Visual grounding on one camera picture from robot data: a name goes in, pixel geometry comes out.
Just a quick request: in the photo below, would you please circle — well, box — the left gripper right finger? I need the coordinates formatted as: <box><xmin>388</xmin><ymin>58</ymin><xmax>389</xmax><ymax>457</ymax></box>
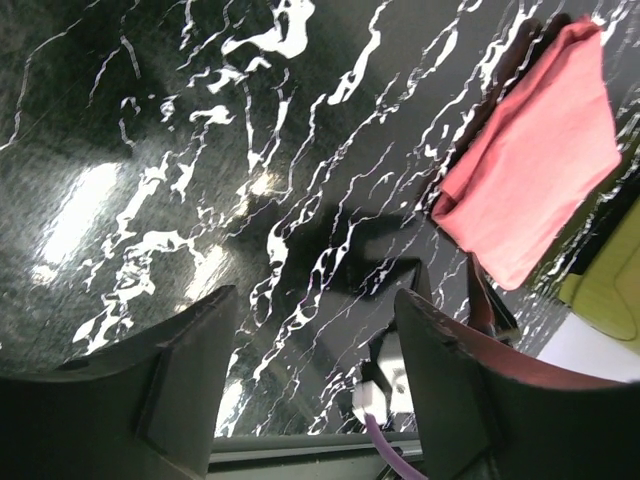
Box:
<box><xmin>394</xmin><ymin>289</ymin><xmax>639</xmax><ymax>479</ymax></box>

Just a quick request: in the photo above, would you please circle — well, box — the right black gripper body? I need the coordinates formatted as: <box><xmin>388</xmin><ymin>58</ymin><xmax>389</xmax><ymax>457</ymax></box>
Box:
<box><xmin>410</xmin><ymin>254</ymin><xmax>520</xmax><ymax>345</ymax></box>

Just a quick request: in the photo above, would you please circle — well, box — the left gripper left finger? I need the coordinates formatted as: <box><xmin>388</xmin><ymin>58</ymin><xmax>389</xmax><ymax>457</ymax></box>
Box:
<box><xmin>1</xmin><ymin>285</ymin><xmax>238</xmax><ymax>479</ymax></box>

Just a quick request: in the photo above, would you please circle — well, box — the pink t shirt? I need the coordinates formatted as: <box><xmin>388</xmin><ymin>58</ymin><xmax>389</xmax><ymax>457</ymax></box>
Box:
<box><xmin>432</xmin><ymin>17</ymin><xmax>621</xmax><ymax>290</ymax></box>

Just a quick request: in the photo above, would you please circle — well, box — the olive green plastic bin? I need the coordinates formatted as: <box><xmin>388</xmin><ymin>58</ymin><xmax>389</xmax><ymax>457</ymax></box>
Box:
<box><xmin>557</xmin><ymin>159</ymin><xmax>640</xmax><ymax>344</ymax></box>

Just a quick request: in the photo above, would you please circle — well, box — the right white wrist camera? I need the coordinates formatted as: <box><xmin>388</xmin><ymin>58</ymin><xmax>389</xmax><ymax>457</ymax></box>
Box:
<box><xmin>352</xmin><ymin>331</ymin><xmax>414</xmax><ymax>425</ymax></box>

